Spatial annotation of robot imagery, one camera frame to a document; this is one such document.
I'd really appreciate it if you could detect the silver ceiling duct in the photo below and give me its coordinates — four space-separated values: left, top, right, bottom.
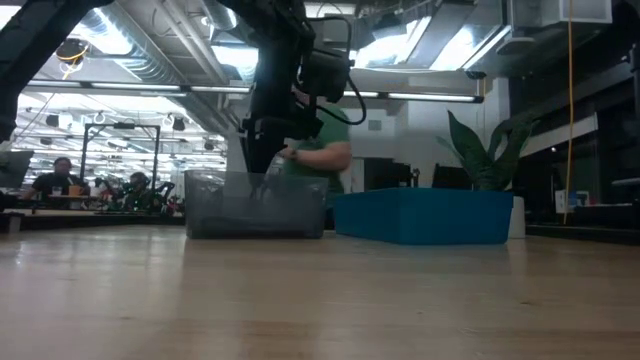
199 0 240 31

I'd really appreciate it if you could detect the black ceiling cable reel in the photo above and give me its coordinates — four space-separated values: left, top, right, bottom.
54 37 91 66

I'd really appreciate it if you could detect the grey computer monitor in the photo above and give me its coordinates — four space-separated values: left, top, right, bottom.
0 149 35 191

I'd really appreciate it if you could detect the black monitor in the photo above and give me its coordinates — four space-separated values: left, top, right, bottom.
432 163 474 191

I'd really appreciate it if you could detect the green snake plant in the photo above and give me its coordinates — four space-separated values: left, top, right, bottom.
437 109 540 194

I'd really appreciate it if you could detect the black gantry frame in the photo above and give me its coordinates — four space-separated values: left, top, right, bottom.
82 122 161 189

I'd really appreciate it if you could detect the grey translucent plastic bin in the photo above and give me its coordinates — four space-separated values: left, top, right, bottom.
183 170 331 240

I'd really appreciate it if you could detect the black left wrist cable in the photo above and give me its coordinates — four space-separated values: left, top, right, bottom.
309 14 369 126

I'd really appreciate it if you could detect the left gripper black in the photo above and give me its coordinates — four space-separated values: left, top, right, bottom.
242 44 325 201

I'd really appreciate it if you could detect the long ceiling light bar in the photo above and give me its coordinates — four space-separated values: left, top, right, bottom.
24 79 485 104

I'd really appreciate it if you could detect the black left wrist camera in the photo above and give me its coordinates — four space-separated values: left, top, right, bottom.
298 47 351 104

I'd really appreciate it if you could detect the white ceiling unit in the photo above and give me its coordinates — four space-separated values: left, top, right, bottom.
509 0 614 27

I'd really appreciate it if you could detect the yellow hanging cord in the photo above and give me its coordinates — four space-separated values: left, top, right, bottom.
562 0 575 225

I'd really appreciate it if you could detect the person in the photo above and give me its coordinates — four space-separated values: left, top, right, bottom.
22 156 86 201
269 89 354 231
122 171 176 211

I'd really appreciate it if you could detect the blue plastic tray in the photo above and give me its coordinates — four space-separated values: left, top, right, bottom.
330 187 515 246

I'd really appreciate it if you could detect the black aluminium table frame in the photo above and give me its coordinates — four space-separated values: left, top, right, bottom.
0 212 640 246

